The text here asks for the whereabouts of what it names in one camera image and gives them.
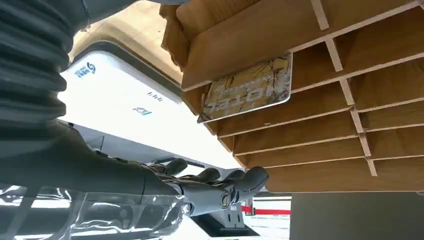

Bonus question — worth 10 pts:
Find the red barrier belt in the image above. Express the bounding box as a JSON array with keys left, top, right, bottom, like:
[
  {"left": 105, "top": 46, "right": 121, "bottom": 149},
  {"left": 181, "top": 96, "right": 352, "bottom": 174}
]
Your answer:
[{"left": 241, "top": 205, "right": 292, "bottom": 217}]

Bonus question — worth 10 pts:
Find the wooden slotted card box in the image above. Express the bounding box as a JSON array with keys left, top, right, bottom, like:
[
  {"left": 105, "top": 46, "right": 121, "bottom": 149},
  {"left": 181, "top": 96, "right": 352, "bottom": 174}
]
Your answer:
[{"left": 158, "top": 0, "right": 424, "bottom": 194}]

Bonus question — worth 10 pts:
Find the white kiosk panel stand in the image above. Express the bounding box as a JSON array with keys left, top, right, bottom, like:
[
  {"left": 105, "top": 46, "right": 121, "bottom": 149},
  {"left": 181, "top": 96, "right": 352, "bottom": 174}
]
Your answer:
[{"left": 57, "top": 41, "right": 260, "bottom": 238}]

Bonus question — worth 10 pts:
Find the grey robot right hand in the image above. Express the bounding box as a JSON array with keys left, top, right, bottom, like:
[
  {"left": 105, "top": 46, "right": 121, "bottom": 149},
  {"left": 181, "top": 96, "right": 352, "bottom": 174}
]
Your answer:
[{"left": 0, "top": 119, "right": 270, "bottom": 240}]

